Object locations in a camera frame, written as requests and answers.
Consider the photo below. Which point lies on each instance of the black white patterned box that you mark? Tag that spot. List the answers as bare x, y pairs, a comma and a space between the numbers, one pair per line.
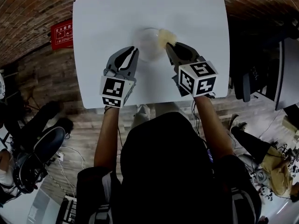
67, 209

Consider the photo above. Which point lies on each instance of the black wrist band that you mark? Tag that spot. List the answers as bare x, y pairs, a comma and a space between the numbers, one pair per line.
108, 108

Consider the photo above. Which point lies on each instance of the red wall sign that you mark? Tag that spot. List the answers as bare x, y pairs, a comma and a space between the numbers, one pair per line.
61, 35

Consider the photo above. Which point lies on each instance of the black device blue screen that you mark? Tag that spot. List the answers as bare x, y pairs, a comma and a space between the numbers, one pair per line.
209, 155

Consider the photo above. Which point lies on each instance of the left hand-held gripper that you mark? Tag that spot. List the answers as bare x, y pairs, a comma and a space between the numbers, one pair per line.
112, 88

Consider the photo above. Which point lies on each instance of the person's right forearm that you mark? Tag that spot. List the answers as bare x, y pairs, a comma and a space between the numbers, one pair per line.
213, 129

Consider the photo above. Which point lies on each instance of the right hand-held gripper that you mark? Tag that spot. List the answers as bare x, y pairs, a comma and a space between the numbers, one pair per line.
198, 78

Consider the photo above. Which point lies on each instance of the person's left forearm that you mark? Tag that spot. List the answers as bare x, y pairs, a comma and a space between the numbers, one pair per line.
106, 139

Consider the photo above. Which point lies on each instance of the yellow sponge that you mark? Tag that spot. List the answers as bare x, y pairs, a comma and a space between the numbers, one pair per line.
166, 37

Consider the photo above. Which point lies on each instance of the black office chair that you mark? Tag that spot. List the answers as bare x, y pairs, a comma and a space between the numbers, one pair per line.
50, 141
254, 78

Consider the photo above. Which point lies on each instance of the person's black shirt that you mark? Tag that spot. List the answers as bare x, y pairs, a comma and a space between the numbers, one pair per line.
93, 185

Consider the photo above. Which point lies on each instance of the person's beige trousers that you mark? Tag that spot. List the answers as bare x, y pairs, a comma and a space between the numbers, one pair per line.
141, 115

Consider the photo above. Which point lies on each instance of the white desk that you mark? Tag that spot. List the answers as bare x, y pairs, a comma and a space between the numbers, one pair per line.
288, 78
21, 209

